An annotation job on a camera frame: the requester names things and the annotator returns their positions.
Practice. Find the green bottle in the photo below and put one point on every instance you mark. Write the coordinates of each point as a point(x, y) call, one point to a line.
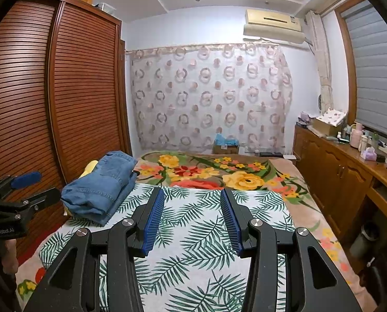
point(375, 141)

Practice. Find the beige tied curtain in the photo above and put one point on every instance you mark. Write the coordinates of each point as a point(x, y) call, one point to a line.
point(323, 65)

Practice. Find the purple tissue holder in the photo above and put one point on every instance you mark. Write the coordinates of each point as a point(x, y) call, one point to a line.
point(368, 154)

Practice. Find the grey waste bin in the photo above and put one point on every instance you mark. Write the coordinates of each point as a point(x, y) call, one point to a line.
point(364, 240)

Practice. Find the white cup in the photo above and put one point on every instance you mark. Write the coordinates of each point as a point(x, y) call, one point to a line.
point(364, 143)

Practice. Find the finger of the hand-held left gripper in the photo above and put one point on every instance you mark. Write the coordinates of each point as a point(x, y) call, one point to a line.
point(26, 179)
point(45, 197)

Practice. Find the sheer circle patterned curtain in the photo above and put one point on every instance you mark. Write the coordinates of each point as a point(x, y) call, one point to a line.
point(209, 97)

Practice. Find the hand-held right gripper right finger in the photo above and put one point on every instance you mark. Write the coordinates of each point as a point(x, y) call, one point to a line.
point(234, 221)

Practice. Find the leaf print bed sheet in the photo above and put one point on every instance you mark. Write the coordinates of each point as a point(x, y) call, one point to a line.
point(193, 234)

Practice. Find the blue cloth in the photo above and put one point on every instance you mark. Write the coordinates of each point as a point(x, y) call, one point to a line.
point(226, 139)

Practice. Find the wooden louvred wardrobe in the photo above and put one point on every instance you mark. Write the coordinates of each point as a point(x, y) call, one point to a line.
point(83, 87)

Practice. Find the purple container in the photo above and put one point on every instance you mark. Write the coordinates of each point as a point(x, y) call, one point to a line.
point(304, 118)

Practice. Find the clear plastic storage box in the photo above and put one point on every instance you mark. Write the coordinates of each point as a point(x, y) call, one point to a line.
point(105, 6)

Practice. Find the cardboard box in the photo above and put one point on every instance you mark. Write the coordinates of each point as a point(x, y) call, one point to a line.
point(226, 150)

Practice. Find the small round mirror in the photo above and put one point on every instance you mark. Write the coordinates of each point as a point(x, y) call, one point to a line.
point(320, 104)

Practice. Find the blue denim pants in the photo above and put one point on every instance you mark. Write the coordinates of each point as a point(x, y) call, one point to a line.
point(99, 188)

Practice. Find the yellow plush toy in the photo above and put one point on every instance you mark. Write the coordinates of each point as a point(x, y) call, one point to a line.
point(92, 168)

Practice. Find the pink thermos bottle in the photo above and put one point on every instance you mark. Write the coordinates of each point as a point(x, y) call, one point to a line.
point(355, 136)

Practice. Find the beige storage box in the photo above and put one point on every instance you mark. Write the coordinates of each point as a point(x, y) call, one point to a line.
point(323, 127)

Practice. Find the black flat device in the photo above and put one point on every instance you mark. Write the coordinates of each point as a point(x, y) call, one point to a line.
point(271, 154)

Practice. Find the grey window blind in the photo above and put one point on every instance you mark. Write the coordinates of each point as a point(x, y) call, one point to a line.
point(378, 78)

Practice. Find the beige air conditioner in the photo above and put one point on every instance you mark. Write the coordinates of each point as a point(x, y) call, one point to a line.
point(273, 24)

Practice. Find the person's left forearm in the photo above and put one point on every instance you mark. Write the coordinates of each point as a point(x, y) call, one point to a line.
point(0, 292)

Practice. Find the wooden sideboard cabinet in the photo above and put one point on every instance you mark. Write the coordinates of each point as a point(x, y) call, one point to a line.
point(329, 175)

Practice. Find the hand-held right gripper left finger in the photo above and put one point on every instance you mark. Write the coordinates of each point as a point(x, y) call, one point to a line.
point(152, 221)

